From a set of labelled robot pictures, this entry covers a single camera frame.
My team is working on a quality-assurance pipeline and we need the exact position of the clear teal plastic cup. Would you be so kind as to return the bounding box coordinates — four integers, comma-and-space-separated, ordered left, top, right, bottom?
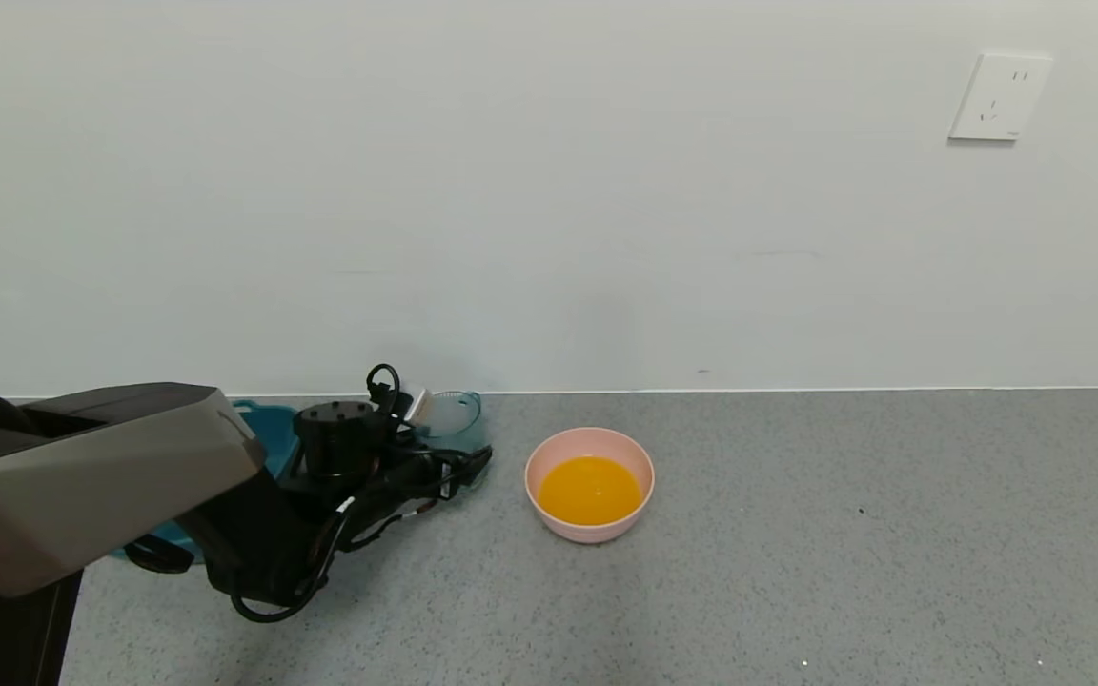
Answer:
420, 390, 492, 477

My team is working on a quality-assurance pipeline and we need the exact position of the pink bowl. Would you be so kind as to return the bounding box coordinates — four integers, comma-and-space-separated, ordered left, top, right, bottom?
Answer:
524, 427, 656, 545

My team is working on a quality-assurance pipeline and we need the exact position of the teal plastic basin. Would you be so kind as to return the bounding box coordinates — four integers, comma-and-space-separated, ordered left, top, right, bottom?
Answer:
115, 400, 302, 565

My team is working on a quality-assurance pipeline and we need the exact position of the black camera cable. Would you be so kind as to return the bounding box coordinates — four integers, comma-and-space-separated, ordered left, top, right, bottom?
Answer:
366, 364, 474, 477

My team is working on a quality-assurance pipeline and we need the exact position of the black cable with white tag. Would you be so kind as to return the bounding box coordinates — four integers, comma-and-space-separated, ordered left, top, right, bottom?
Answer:
230, 494, 364, 623

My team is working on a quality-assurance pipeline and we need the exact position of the dark arm cable loop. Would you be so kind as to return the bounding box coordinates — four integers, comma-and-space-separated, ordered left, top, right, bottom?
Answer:
125, 535, 193, 575

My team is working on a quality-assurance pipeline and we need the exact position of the white wall socket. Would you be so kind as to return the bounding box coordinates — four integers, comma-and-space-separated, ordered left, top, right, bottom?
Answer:
948, 51, 1054, 143

